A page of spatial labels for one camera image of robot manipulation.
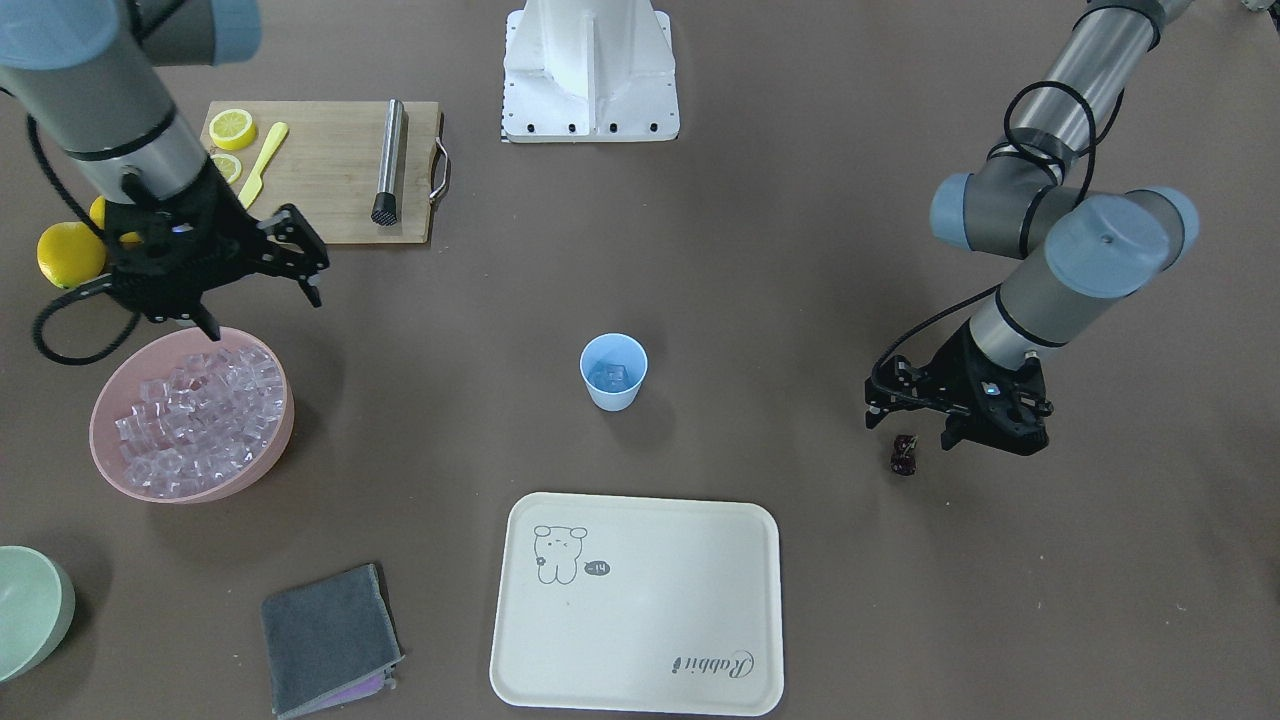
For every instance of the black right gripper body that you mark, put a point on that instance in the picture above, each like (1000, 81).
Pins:
(222, 232)

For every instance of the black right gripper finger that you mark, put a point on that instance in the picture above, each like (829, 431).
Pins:
(206, 322)

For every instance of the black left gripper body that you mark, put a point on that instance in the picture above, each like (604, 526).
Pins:
(957, 372)

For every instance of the clear ice cube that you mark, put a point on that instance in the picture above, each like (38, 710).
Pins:
(610, 378)

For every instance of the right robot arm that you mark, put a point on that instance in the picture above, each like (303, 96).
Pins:
(86, 72)

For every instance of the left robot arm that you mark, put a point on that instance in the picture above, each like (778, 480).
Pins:
(1079, 252)

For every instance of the pink bowl of ice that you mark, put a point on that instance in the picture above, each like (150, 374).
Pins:
(190, 420)

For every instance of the dark cherries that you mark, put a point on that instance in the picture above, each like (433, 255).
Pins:
(902, 459)

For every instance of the blue plastic cup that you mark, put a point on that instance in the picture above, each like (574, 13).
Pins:
(616, 348)

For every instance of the yellow lemon front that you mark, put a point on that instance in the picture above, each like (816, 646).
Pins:
(69, 254)

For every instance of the yellow plastic knife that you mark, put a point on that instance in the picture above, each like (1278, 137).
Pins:
(252, 186)

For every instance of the lemon half slice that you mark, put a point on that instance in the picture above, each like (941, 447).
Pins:
(229, 166)
(232, 129)

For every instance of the wooden cutting board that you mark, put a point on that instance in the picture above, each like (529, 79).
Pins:
(328, 166)

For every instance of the steel muddler black tip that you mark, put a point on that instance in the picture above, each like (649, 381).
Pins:
(385, 206)

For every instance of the mint green bowl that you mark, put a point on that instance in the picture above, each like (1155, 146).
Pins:
(37, 606)

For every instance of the grey folded cloth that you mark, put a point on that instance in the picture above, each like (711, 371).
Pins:
(329, 643)

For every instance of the cream rabbit tray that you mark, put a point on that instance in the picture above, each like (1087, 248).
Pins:
(637, 604)

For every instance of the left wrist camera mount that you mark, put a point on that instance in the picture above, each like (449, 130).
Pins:
(895, 385)

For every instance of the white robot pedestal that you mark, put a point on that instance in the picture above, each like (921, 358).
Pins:
(589, 72)

